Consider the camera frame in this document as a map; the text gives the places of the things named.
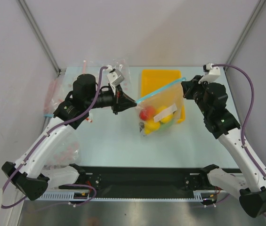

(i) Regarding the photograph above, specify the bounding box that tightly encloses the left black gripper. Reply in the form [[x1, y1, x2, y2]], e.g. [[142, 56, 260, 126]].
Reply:
[[84, 83, 136, 114]]

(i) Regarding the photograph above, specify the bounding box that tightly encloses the red toy mango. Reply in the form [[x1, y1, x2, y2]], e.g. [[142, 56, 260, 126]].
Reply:
[[139, 106, 156, 121]]

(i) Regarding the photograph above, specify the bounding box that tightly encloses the clear blue-zipper bag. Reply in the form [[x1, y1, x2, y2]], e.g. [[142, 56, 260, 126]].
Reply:
[[136, 78, 185, 137]]

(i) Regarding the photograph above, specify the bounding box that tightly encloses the yellow toy lemon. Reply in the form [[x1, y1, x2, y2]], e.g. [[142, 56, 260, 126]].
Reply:
[[153, 106, 173, 123]]

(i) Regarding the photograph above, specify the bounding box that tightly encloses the green toy cucumber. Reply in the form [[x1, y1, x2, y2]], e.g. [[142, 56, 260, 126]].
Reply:
[[158, 120, 174, 131]]

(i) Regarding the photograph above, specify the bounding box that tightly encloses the grey toy fish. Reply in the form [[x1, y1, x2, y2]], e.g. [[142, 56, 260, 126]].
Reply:
[[138, 122, 146, 136]]

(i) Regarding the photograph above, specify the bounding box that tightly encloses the yellow toy pear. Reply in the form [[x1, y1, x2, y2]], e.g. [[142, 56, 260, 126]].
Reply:
[[144, 119, 161, 135]]

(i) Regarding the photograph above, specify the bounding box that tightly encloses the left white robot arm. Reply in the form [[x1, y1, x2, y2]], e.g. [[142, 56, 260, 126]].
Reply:
[[1, 70, 137, 201]]

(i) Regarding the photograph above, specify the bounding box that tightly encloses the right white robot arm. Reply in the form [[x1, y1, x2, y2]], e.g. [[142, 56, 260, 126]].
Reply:
[[181, 75, 266, 218]]

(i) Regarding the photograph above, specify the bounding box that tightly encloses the pile of spare zip bags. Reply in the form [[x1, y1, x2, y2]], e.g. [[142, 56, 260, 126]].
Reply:
[[43, 59, 96, 172]]

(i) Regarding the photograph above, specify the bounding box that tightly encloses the yellow plastic tray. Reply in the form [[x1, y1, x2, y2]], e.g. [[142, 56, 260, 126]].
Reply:
[[140, 68, 186, 124]]

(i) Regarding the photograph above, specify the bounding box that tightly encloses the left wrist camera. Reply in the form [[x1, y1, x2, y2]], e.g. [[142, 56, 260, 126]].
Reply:
[[106, 65, 125, 94]]

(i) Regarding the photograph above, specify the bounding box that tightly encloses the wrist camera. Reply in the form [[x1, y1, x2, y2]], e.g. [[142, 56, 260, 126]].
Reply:
[[106, 65, 125, 94], [198, 63, 221, 84]]

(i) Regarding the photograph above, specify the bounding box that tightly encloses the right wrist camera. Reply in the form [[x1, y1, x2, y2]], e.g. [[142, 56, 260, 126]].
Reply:
[[198, 63, 221, 84]]

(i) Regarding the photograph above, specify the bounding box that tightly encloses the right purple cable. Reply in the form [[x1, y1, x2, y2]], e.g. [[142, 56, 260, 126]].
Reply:
[[203, 63, 266, 226]]

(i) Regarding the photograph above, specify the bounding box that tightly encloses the purple cable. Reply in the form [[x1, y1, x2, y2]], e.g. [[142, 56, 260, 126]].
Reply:
[[203, 63, 266, 226], [0, 65, 112, 210]]

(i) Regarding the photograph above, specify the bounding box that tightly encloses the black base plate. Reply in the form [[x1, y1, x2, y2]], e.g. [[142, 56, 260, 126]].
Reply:
[[59, 165, 227, 199]]

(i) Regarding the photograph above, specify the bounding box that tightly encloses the white slotted cable duct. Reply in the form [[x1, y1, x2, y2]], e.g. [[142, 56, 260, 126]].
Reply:
[[38, 190, 232, 202]]

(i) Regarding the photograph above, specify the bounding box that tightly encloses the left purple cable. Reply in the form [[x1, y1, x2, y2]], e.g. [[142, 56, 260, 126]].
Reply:
[[0, 65, 112, 210]]

